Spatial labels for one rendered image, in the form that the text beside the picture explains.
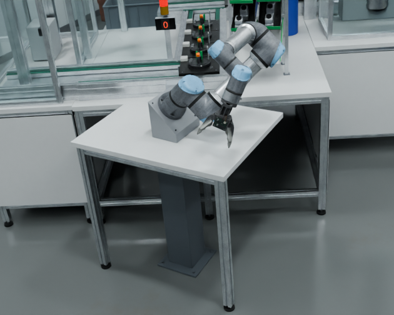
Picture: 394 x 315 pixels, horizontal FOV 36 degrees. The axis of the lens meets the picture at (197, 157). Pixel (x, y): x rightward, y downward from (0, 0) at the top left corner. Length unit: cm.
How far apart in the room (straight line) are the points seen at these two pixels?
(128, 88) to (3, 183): 105
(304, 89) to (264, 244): 96
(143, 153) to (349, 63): 183
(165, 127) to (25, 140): 109
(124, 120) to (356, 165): 186
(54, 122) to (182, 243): 106
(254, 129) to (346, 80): 135
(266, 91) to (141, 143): 86
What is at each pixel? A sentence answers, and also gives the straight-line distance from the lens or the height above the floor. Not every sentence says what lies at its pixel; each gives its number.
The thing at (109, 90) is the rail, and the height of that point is 91.
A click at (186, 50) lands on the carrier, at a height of 97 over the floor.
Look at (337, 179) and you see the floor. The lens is 431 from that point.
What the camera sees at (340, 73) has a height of 66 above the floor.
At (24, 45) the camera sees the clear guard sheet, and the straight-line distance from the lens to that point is 359.
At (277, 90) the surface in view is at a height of 86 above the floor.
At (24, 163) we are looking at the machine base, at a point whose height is 48.
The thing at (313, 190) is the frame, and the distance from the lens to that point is 385.
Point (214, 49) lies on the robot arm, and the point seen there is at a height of 143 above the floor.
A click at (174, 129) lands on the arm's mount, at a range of 303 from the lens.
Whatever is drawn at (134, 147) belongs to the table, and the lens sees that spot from 305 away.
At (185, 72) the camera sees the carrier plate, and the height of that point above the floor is 97.
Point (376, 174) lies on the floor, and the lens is 439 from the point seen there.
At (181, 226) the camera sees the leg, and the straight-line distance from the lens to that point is 338.
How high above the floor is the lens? 232
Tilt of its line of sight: 30 degrees down
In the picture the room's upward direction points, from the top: 5 degrees counter-clockwise
